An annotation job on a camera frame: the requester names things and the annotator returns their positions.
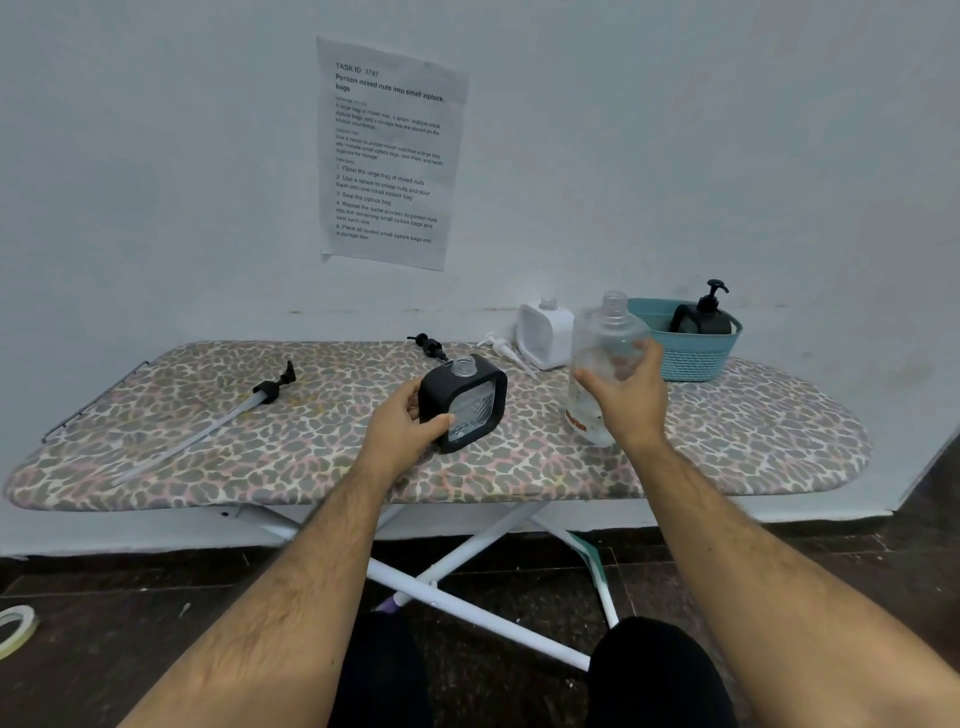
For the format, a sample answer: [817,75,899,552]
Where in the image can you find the person's right hand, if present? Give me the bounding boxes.
[573,338,670,451]

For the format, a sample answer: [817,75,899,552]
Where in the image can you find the person's left hand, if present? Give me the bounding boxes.
[358,374,457,489]

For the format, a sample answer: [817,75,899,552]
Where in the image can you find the black square dispenser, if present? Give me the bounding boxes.
[417,353,509,455]
[669,302,733,336]

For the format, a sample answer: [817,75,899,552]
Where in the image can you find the transparent bottle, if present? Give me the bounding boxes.
[566,290,652,449]

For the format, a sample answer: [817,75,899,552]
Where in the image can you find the white square soap dispenser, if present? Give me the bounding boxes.
[515,296,576,371]

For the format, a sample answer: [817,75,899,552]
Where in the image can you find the black pump with long tube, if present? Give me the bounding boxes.
[112,360,298,485]

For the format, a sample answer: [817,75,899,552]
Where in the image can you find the person's left forearm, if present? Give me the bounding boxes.
[119,461,399,728]

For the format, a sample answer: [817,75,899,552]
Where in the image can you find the person's right forearm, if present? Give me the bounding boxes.
[629,431,960,728]

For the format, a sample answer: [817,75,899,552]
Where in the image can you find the person's left leg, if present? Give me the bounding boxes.
[329,611,435,728]

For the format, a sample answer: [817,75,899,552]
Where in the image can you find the person's leg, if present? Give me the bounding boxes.
[329,611,435,728]
[584,617,740,728]

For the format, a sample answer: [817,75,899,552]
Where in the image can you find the person's right leg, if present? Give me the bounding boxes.
[584,617,740,728]

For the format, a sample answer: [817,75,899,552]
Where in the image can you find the teal plastic basket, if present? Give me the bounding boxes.
[626,297,744,384]

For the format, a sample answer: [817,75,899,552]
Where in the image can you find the small white pump head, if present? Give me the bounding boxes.
[477,333,538,376]

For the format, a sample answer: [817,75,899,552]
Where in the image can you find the leopard print ironing board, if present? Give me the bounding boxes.
[3,341,875,513]

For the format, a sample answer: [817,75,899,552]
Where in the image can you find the white ironing board legs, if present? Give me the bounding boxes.
[217,500,620,673]

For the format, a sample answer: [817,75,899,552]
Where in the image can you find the printed paper sheet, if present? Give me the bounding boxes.
[316,35,471,273]

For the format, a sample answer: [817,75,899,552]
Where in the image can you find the white tape roll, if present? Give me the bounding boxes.
[0,605,40,661]

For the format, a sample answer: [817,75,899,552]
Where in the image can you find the metal wire iron rest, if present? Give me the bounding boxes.
[42,360,151,444]

